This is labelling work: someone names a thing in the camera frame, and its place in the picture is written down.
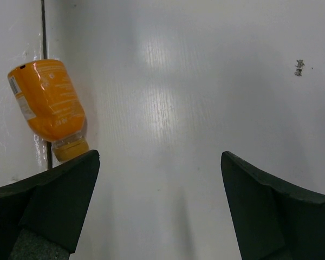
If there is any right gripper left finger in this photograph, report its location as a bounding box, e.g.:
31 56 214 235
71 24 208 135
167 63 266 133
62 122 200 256
0 150 100 259

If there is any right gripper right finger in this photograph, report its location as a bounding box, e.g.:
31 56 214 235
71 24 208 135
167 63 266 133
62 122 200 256
221 152 325 259

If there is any orange juice bottle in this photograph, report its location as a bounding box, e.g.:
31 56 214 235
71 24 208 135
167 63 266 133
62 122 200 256
8 59 89 163

